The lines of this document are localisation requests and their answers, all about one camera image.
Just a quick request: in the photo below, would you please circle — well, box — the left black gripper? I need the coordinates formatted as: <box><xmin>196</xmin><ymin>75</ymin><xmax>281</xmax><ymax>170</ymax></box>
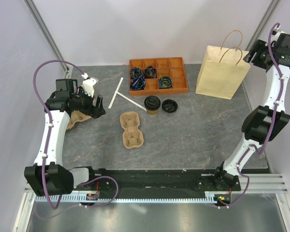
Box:
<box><xmin>71</xmin><ymin>87</ymin><xmax>105</xmax><ymax>119</ymax></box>

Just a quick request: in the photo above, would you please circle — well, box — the kraft paper bag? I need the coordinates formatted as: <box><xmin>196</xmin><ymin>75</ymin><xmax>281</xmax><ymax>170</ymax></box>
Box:
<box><xmin>195</xmin><ymin>44</ymin><xmax>250</xmax><ymax>100</ymax></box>

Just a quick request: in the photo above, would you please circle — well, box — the white straw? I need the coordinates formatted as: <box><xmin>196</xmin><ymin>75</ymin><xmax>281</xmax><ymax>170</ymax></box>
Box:
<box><xmin>115</xmin><ymin>91</ymin><xmax>146</xmax><ymax>111</ymax></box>
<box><xmin>108</xmin><ymin>77</ymin><xmax>124</xmax><ymax>109</ymax></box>

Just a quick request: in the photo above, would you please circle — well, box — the cardboard cup carrier tray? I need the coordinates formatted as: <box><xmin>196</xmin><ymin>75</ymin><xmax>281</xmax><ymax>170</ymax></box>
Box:
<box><xmin>119</xmin><ymin>111</ymin><xmax>144</xmax><ymax>149</ymax></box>

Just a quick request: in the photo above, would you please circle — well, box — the brown paper cup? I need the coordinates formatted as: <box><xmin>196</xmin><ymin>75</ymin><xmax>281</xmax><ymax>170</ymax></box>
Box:
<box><xmin>146</xmin><ymin>107</ymin><xmax>160</xmax><ymax>116</ymax></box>

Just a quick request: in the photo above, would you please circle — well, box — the black cup lid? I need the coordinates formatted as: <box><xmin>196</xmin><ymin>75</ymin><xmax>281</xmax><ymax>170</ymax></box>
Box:
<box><xmin>144</xmin><ymin>95</ymin><xmax>161</xmax><ymax>108</ymax></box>
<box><xmin>162</xmin><ymin>99</ymin><xmax>178</xmax><ymax>113</ymax></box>

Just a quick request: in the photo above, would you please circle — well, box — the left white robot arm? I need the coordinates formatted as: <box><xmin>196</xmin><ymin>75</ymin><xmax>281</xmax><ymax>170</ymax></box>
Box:
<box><xmin>24</xmin><ymin>77</ymin><xmax>105</xmax><ymax>197</ymax></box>

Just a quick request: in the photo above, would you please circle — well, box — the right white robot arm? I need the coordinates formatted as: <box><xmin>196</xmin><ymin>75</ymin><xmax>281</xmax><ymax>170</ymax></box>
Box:
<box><xmin>211</xmin><ymin>29</ymin><xmax>290</xmax><ymax>190</ymax></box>

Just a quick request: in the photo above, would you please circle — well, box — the blue striped item in tray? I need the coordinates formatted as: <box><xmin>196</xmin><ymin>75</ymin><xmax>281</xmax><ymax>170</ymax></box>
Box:
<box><xmin>130</xmin><ymin>76</ymin><xmax>146</xmax><ymax>91</ymax></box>

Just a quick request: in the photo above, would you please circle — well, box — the dark item in tray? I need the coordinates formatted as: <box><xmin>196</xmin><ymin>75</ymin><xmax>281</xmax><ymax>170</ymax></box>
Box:
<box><xmin>130</xmin><ymin>67</ymin><xmax>143</xmax><ymax>79</ymax></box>

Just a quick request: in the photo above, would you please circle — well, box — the orange compartment tray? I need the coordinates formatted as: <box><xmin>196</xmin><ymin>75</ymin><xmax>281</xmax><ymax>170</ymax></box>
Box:
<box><xmin>129</xmin><ymin>57</ymin><xmax>188</xmax><ymax>97</ymax></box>

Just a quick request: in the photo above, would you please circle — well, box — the blue yellow item in tray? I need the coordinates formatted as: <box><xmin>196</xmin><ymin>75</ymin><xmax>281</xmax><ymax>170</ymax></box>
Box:
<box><xmin>158</xmin><ymin>76</ymin><xmax>173</xmax><ymax>89</ymax></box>

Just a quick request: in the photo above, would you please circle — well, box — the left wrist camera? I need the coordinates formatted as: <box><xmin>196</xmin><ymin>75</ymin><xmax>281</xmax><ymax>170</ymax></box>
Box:
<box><xmin>82</xmin><ymin>77</ymin><xmax>99</xmax><ymax>98</ymax></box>

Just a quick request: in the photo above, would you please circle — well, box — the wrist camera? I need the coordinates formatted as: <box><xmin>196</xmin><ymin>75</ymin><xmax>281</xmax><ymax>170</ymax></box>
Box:
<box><xmin>270</xmin><ymin>29</ymin><xmax>285</xmax><ymax>46</ymax></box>
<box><xmin>82</xmin><ymin>77</ymin><xmax>99</xmax><ymax>98</ymax></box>

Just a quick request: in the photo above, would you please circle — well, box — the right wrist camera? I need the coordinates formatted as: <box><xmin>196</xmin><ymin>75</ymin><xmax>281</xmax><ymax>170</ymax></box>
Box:
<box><xmin>270</xmin><ymin>29</ymin><xmax>285</xmax><ymax>46</ymax></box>

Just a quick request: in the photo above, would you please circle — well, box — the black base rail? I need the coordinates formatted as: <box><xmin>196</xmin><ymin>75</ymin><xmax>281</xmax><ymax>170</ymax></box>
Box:
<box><xmin>89</xmin><ymin>167</ymin><xmax>241</xmax><ymax>191</ymax></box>

